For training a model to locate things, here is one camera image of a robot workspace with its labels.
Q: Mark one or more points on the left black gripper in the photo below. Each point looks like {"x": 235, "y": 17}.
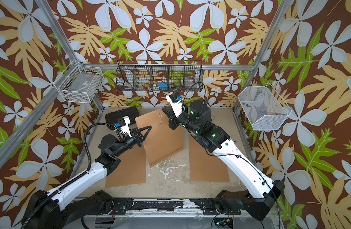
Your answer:
{"x": 139, "y": 137}

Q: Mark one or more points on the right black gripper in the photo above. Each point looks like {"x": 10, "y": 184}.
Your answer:
{"x": 174, "y": 120}

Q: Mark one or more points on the brown file bag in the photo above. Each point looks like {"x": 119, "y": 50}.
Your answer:
{"x": 131, "y": 170}
{"x": 162, "y": 142}
{"x": 205, "y": 168}

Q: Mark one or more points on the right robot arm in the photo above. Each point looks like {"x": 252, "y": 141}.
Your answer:
{"x": 262, "y": 192}

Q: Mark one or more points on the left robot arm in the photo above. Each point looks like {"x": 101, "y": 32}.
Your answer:
{"x": 56, "y": 208}

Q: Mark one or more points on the blue object in basket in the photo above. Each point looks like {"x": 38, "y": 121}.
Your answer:
{"x": 162, "y": 86}

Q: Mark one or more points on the white mesh basket right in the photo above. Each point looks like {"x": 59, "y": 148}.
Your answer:
{"x": 264, "y": 107}

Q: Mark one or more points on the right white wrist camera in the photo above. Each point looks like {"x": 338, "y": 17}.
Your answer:
{"x": 176, "y": 102}

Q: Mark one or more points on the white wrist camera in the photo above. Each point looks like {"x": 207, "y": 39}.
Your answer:
{"x": 123, "y": 125}
{"x": 176, "y": 102}

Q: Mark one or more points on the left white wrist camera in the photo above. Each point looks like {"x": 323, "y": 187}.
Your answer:
{"x": 123, "y": 125}

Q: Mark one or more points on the black wire basket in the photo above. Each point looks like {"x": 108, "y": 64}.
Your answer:
{"x": 145, "y": 75}

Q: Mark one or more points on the white wire basket left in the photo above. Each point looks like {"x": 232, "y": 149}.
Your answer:
{"x": 80, "y": 83}

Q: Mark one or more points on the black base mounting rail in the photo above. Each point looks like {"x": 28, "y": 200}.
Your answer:
{"x": 202, "y": 206}

